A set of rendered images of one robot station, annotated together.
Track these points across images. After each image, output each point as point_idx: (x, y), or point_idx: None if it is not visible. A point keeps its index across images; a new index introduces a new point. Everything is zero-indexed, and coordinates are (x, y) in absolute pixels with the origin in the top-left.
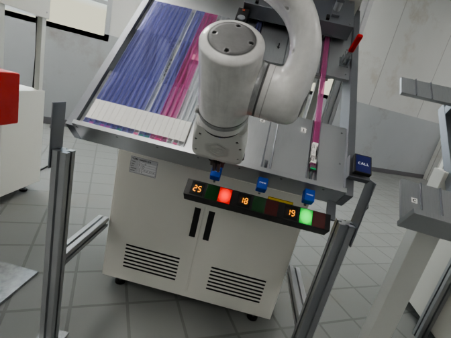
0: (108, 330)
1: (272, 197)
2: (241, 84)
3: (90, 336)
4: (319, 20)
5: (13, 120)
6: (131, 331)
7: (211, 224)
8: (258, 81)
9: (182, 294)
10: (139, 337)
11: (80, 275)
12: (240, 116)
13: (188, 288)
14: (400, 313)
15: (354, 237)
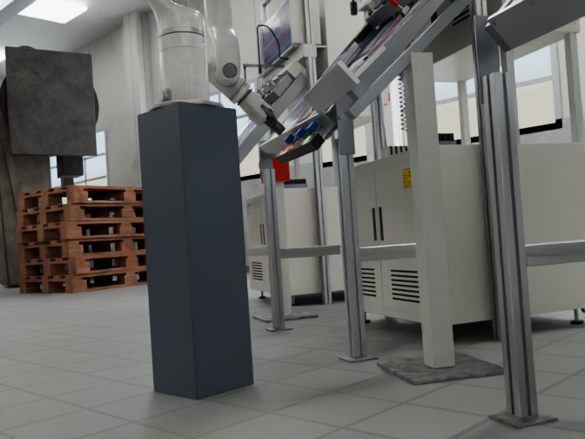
0: (315, 331)
1: (404, 169)
2: (210, 76)
3: (300, 331)
4: (218, 39)
5: (285, 177)
6: (327, 333)
7: (381, 220)
8: (214, 71)
9: (383, 313)
10: (328, 334)
11: (343, 319)
12: (227, 89)
13: (384, 303)
14: (421, 222)
15: (339, 145)
